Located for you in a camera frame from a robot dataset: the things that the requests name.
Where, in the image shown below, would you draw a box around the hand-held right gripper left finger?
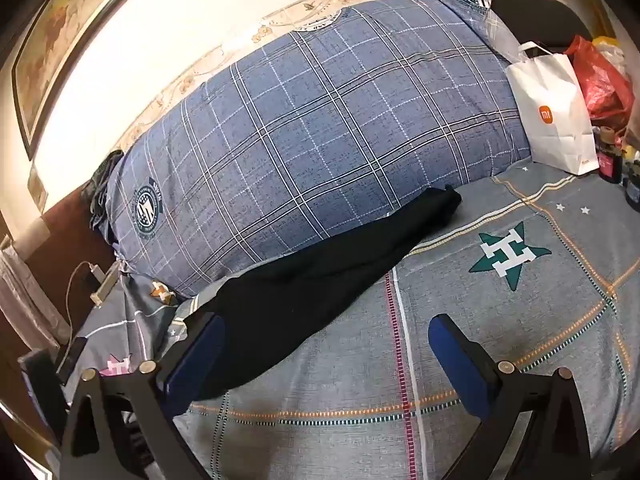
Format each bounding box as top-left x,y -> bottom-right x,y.
59,312 -> 227,480

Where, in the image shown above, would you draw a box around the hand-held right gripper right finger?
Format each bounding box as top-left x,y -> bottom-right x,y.
428,313 -> 598,480

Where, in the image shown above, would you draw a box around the black pants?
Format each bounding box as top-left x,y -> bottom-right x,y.
192,185 -> 463,402

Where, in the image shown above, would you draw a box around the grey printed bedsheet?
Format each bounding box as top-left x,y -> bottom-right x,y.
65,160 -> 640,480

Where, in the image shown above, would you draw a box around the white power strip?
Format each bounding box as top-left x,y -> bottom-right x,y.
89,265 -> 122,309

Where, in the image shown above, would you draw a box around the black phone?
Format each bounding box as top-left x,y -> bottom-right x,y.
55,337 -> 89,386

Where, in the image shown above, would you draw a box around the black box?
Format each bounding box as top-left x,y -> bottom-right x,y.
17,349 -> 69,438

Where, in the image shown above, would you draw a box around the pale hanging cloth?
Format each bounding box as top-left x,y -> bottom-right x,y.
0,242 -> 72,353

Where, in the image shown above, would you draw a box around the wooden headboard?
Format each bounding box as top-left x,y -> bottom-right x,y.
24,180 -> 121,333

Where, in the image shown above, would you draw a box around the dark grey cloth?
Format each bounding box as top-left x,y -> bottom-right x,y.
89,150 -> 124,232

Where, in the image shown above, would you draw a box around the dark bottle with pink label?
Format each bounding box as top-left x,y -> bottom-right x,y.
595,127 -> 624,184

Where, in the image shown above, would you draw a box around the blue plaid quilt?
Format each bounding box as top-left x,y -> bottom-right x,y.
90,0 -> 532,300

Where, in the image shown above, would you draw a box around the white paper bag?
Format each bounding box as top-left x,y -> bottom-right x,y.
505,41 -> 601,176

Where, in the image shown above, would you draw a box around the red plastic bag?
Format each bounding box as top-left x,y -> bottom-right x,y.
565,35 -> 636,121

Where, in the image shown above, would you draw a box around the pale yellow plastic bag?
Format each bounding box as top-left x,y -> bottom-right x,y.
592,35 -> 629,77

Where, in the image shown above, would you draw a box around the black cushion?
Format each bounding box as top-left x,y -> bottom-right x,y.
492,0 -> 593,53

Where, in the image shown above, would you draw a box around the white cable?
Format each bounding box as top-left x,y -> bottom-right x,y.
66,260 -> 103,313

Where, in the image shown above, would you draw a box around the framed wall picture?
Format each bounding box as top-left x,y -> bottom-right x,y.
10,0 -> 161,161

